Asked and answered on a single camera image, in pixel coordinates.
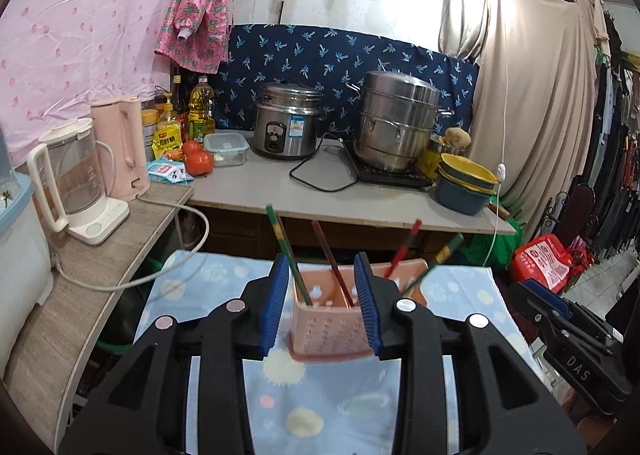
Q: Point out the blue planet print tablecloth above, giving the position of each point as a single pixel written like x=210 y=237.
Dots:
x=300 y=395

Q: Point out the clear food container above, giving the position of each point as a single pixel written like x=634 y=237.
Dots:
x=225 y=149

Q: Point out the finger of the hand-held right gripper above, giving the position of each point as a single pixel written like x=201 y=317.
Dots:
x=547 y=294
x=522 y=300

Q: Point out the grey kitchen counter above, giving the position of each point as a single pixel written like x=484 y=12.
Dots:
x=260 y=195

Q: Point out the pink dotted cloth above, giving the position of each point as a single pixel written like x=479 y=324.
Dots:
x=75 y=25

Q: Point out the green plastic bag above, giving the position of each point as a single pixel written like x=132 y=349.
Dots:
x=482 y=250

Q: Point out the pink perforated utensil holder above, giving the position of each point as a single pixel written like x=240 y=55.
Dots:
x=330 y=330

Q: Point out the yellow seasoning packet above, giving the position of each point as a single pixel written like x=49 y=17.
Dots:
x=166 y=142

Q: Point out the pink electric kettle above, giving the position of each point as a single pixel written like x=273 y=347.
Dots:
x=120 y=150

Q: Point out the steel rice cooker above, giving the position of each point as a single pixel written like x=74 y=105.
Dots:
x=287 y=125

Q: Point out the red tomato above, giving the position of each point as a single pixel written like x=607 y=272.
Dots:
x=191 y=146
x=200 y=163

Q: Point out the red plastic bag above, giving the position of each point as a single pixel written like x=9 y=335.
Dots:
x=547 y=260

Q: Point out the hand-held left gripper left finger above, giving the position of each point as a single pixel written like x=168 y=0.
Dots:
x=275 y=305

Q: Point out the cooking oil bottle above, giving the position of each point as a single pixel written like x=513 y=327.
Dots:
x=201 y=110

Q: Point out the dark sauce bottle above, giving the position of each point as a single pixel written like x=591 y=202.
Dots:
x=178 y=105

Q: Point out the pink patterned garment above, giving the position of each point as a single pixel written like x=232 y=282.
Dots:
x=200 y=0

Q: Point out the white appliance with blue lid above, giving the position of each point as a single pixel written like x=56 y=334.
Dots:
x=20 y=260

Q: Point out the potato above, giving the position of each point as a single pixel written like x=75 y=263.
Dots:
x=457 y=136

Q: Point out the blue wipes packet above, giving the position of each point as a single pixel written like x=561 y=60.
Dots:
x=167 y=171

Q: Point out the grey side shelf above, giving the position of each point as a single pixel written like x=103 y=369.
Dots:
x=100 y=265

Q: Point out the dark metal chair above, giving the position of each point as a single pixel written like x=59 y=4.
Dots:
x=575 y=210

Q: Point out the navy printed cloth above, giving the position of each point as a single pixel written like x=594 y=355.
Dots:
x=310 y=55

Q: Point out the beige curtain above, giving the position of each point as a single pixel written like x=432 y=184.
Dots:
x=530 y=85

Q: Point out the glass electric kettle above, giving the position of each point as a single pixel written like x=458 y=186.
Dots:
x=75 y=175

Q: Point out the yellow tin can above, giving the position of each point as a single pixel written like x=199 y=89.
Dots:
x=149 y=132

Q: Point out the green striped chopstick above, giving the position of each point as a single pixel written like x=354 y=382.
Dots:
x=278 y=227

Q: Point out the black induction cooker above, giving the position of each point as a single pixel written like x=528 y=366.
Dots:
x=395 y=177

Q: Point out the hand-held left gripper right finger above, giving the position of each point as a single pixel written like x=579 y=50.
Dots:
x=367 y=305

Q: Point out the steel steamer pot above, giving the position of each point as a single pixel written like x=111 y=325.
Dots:
x=397 y=120

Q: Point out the dark red chopstick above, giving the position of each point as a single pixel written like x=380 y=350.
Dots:
x=325 y=245

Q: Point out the hanging clothes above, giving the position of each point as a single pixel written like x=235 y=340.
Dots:
x=617 y=145

